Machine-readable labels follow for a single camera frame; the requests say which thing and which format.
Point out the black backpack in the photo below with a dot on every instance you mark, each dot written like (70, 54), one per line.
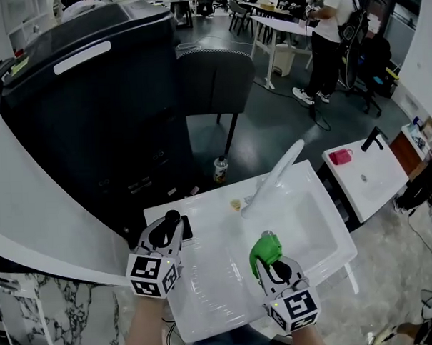
(354, 30)

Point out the person's left forearm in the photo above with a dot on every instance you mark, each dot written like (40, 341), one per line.
(144, 325)

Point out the large black printer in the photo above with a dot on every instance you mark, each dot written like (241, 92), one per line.
(92, 120)

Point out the pink sponge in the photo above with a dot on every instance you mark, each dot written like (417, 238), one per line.
(339, 157)

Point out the white sink on black frame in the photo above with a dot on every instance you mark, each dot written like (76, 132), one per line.
(373, 182)

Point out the white table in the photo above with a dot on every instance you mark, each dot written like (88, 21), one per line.
(284, 25)

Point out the black faucet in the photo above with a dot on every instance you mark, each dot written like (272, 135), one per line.
(370, 141)

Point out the marble sink cabinet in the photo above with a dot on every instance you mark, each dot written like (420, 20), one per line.
(65, 317)

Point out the person's blue jeans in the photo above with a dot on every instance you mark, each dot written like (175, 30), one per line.
(227, 341)

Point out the green cloth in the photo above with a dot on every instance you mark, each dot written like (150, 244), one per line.
(264, 252)

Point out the white sink on steel frame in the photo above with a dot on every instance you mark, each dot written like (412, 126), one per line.
(206, 276)

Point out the dark dining chair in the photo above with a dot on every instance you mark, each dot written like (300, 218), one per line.
(239, 15)

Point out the wooden cabinet with sink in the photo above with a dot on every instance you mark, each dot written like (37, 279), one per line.
(404, 153)

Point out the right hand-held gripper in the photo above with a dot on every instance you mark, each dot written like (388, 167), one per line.
(297, 307)

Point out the clear plastic bottle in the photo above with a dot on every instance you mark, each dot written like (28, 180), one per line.
(221, 169)

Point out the black office chair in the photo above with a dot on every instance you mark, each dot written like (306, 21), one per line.
(375, 64)

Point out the white gooseneck faucet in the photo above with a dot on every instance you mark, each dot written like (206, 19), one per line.
(273, 176)

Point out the dark grey chair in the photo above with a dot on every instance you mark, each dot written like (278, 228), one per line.
(215, 82)

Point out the white waste bin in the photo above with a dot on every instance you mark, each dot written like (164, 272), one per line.
(284, 59)

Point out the person's right forearm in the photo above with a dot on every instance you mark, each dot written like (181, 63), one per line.
(305, 339)

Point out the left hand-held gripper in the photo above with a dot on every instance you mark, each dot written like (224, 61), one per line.
(145, 271)

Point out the white shelf unit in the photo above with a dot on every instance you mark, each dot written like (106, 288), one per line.
(27, 26)

